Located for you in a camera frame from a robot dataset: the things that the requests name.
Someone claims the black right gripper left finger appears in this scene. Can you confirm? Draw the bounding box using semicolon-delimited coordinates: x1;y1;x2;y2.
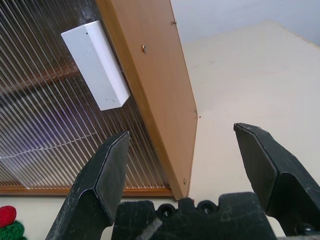
45;131;131;240

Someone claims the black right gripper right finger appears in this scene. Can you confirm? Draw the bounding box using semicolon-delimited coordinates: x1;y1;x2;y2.
233;122;320;236

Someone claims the wooden cabinet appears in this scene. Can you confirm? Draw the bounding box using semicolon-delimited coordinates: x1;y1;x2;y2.
0;0;198;201

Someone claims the knitted snowman toy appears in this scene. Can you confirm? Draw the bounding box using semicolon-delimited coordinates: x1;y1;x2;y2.
0;205;27;240

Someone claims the translucent ribbed sliding door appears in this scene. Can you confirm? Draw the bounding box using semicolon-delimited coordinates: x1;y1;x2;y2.
0;0;171;190

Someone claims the white door handle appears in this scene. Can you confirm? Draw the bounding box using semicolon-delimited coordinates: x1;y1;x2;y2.
61;20;131;111

